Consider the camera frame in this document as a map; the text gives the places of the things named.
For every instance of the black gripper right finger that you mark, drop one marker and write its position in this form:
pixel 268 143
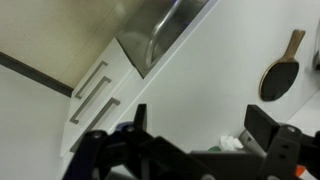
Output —
pixel 263 128

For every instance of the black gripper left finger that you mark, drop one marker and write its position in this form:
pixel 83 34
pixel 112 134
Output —
pixel 100 156

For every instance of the crumpled white tissue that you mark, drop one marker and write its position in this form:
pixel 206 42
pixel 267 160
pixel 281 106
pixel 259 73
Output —
pixel 230 142

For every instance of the black table tennis paddle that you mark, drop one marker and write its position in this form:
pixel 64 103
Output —
pixel 278 80

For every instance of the dark baseboard strip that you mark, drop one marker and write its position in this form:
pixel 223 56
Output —
pixel 33 73

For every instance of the stainless steel sink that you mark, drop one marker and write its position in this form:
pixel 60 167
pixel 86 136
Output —
pixel 133 40

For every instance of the curved steel faucet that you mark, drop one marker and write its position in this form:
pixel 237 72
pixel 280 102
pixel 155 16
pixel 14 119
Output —
pixel 156 33

